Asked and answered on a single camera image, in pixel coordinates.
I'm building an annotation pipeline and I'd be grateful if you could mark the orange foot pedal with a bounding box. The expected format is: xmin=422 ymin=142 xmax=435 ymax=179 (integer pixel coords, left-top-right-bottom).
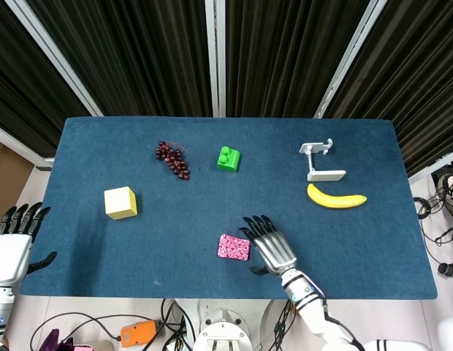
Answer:
xmin=120 ymin=320 xmax=157 ymax=347

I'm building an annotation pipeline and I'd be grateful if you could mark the blue felt table mat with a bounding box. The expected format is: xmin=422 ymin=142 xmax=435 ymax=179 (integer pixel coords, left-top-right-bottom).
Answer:
xmin=18 ymin=116 xmax=438 ymax=301

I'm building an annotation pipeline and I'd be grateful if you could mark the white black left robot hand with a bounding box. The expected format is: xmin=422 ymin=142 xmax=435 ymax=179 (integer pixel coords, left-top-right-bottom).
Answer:
xmin=0 ymin=202 xmax=58 ymax=286

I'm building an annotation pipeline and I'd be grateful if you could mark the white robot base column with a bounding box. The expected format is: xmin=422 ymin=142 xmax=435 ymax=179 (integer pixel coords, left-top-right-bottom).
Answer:
xmin=175 ymin=298 xmax=278 ymax=351

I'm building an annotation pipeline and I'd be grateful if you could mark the pink patterned sponge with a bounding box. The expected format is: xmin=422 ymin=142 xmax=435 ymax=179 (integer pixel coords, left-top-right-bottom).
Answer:
xmin=216 ymin=233 xmax=251 ymax=262

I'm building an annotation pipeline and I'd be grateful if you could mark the black pleated curtain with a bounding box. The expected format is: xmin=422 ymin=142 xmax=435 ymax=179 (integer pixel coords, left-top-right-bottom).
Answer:
xmin=225 ymin=0 xmax=372 ymax=118
xmin=327 ymin=0 xmax=453 ymax=176
xmin=0 ymin=0 xmax=92 ymax=158
xmin=27 ymin=0 xmax=213 ymax=118

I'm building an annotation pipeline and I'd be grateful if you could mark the pale yellow cube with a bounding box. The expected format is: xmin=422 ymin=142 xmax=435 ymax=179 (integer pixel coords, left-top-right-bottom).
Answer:
xmin=104 ymin=186 xmax=139 ymax=221

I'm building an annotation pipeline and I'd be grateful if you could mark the green building block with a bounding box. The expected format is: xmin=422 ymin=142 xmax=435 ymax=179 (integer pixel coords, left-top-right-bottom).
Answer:
xmin=216 ymin=146 xmax=243 ymax=173

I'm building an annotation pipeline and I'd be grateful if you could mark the dark red grape bunch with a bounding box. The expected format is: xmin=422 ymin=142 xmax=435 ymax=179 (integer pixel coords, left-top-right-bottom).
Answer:
xmin=155 ymin=140 xmax=191 ymax=181

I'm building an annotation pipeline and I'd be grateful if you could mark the brown cardboard box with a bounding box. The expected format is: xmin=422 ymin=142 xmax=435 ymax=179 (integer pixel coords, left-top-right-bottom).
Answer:
xmin=0 ymin=137 xmax=35 ymax=227

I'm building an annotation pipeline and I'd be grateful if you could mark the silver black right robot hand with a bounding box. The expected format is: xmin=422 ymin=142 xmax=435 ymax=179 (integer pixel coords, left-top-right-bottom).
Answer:
xmin=238 ymin=214 xmax=298 ymax=276

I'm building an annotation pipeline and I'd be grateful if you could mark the black floor cable loop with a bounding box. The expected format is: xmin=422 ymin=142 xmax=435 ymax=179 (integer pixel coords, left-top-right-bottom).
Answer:
xmin=28 ymin=310 xmax=165 ymax=347

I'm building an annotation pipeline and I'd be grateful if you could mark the yellow banana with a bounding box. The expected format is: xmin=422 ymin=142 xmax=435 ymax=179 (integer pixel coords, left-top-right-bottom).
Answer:
xmin=307 ymin=183 xmax=368 ymax=210

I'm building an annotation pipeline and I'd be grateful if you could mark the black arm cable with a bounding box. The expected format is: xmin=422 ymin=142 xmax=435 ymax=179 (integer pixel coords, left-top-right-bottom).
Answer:
xmin=320 ymin=295 xmax=365 ymax=351

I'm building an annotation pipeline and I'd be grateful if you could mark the white phone stand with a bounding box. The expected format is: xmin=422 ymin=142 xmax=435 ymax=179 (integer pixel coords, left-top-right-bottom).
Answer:
xmin=298 ymin=137 xmax=347 ymax=183

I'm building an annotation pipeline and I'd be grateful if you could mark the black tangled cable bundle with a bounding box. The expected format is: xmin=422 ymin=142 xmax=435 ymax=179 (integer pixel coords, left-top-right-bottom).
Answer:
xmin=412 ymin=171 xmax=453 ymax=266

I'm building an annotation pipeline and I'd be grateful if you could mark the purple bag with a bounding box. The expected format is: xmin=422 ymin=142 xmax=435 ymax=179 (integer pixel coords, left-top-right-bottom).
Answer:
xmin=39 ymin=328 xmax=75 ymax=351

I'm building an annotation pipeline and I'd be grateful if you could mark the white frame post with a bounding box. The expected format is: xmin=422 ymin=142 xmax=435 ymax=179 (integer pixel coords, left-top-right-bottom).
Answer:
xmin=205 ymin=0 xmax=227 ymax=118
xmin=3 ymin=0 xmax=104 ymax=117
xmin=313 ymin=0 xmax=390 ymax=119

